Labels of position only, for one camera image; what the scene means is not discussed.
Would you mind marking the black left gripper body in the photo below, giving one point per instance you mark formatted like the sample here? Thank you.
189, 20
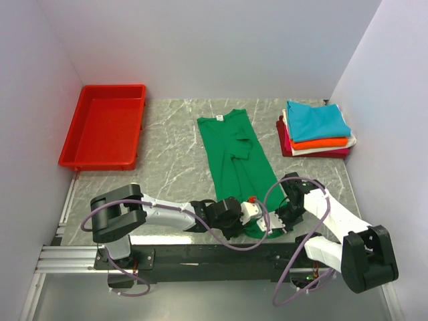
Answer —
235, 224

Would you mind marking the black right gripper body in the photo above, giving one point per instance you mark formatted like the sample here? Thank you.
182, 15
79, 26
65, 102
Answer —
285, 220

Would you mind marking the green t shirt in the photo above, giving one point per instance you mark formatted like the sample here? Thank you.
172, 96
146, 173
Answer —
238, 164

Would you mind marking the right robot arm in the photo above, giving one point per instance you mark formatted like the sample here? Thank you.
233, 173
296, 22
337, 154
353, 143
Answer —
362, 253

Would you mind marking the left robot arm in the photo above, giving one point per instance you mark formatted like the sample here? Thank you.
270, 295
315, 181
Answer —
121, 211

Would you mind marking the dark red folded shirt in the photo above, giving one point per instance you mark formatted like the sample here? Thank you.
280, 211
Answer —
280, 129

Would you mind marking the magenta folded shirt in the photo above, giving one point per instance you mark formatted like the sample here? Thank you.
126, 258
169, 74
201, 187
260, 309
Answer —
287, 151

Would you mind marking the orange folded shirt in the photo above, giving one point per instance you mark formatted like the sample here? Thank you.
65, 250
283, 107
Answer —
319, 143

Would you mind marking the teal folded shirt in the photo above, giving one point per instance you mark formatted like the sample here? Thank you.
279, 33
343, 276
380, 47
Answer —
312, 123

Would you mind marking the white folded shirt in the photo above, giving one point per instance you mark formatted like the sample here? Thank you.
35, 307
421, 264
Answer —
351, 141

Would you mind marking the red plastic bin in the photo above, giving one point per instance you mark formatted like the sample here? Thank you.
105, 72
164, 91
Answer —
105, 129

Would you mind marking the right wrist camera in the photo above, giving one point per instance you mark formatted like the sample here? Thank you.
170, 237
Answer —
275, 224

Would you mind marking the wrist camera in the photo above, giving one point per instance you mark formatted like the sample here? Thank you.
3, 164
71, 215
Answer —
275, 224
250, 210

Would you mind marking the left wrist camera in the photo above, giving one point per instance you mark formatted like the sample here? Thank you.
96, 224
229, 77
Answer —
250, 210

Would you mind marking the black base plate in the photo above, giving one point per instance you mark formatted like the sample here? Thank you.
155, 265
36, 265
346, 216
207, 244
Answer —
207, 262

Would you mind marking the aluminium rail frame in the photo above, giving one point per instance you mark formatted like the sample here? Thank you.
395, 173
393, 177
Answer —
306, 275

